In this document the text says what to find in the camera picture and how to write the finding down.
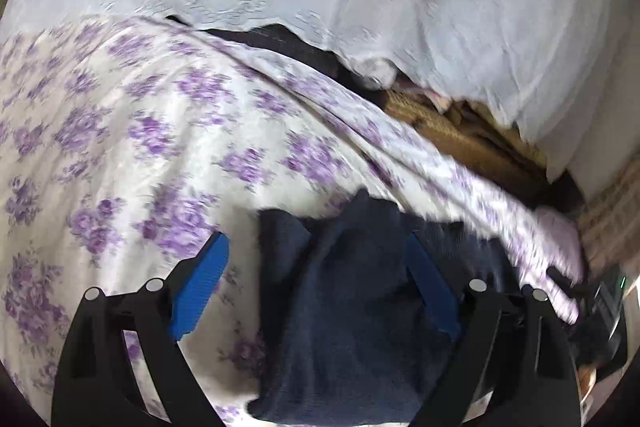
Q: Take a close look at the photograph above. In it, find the navy blue knit cardigan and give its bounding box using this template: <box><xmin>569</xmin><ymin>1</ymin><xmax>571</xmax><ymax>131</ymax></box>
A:
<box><xmin>247</xmin><ymin>191</ymin><xmax>518</xmax><ymax>426</ymax></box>

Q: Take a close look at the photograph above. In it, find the brown woven mat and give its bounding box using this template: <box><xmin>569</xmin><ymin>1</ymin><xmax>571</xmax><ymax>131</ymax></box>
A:
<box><xmin>381</xmin><ymin>90</ymin><xmax>585</xmax><ymax>213</ymax></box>

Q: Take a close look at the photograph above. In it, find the purple floral white bedspread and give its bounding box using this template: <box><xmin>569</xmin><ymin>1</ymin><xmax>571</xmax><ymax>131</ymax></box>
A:
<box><xmin>1</xmin><ymin>16</ymin><xmax>582</xmax><ymax>426</ymax></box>

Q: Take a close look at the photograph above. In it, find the pink patterned cloth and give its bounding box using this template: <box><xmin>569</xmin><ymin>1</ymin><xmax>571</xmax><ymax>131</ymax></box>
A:
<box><xmin>392</xmin><ymin>76</ymin><xmax>460</xmax><ymax>115</ymax></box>

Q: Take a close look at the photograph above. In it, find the black garment under lace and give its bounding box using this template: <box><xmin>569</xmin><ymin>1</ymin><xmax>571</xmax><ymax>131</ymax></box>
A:
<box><xmin>164</xmin><ymin>13</ymin><xmax>381</xmax><ymax>90</ymax></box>

